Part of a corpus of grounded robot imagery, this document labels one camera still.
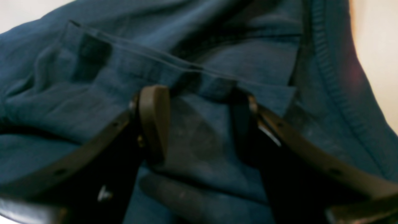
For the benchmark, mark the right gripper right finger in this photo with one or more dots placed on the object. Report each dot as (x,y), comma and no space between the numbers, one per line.
(303,184)

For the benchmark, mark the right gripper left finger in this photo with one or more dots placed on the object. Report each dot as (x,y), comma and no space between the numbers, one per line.
(94,184)

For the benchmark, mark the dark blue t-shirt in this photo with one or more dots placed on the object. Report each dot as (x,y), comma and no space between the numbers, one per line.
(67,75)

